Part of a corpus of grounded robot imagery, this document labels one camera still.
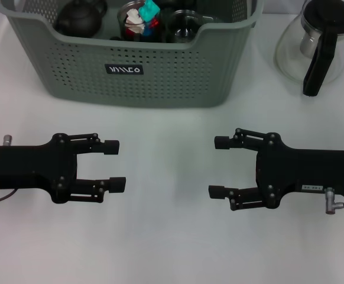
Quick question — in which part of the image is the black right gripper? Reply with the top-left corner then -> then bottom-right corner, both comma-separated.
208,127 -> 344,212

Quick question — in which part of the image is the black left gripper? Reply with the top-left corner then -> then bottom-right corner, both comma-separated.
0,133 -> 127,205

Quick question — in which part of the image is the glass jar with bricks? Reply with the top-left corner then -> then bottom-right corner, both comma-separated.
117,0 -> 163,42

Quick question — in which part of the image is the cyan square building brick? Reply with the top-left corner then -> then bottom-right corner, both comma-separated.
138,0 -> 161,18

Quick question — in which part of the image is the grey perforated storage bin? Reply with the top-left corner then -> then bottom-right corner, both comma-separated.
0,0 -> 264,109

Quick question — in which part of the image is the dark clay teapot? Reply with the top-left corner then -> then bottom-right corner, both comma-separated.
55,0 -> 108,38

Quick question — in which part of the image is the right gripper metal cable plug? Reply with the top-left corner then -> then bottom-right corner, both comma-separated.
324,188 -> 344,215

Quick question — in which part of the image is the dark thin cable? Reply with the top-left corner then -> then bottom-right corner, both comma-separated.
0,189 -> 20,205

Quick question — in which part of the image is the glass pitcher black handle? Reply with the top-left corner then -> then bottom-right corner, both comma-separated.
274,0 -> 344,97

